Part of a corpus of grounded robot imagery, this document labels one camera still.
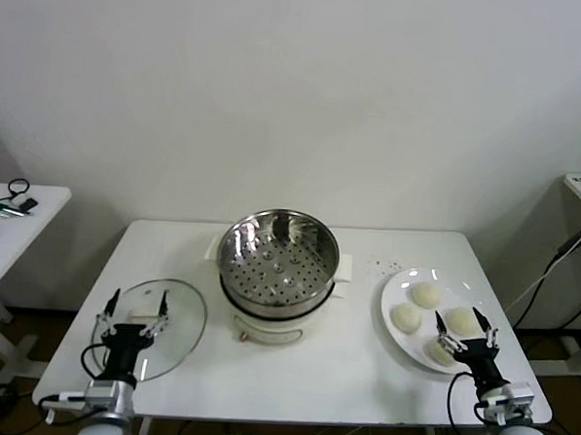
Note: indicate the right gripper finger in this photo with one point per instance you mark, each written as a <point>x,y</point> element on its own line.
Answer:
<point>444,335</point>
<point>490,335</point>

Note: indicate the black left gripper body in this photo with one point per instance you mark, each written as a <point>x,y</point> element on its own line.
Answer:
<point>123,347</point>

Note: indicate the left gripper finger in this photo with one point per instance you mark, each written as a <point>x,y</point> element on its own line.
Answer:
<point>161,320</point>
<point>105,322</point>

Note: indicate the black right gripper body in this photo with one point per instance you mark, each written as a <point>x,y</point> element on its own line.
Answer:
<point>480,361</point>

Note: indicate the white steamed baozi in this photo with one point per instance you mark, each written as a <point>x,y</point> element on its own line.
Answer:
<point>463,320</point>
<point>407,317</point>
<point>436,356</point>
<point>426,295</point>

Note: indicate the round glass pot lid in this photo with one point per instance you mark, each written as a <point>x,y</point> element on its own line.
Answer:
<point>183,319</point>

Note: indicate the perforated steel steamer basket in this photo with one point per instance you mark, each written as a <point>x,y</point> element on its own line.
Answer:
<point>250,240</point>

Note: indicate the white round plate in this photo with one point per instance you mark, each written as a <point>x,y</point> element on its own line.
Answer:
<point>403,291</point>

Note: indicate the small black device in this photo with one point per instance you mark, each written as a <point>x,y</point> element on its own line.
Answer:
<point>28,205</point>

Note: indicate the silver pen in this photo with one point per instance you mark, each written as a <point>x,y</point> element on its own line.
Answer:
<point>13,212</point>

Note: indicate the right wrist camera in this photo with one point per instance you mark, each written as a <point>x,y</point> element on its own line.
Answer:
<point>512,395</point>

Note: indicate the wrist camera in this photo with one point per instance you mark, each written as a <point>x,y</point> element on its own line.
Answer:
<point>512,395</point>
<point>101,392</point>

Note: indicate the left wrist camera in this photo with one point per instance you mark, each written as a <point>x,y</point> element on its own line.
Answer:
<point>101,392</point>

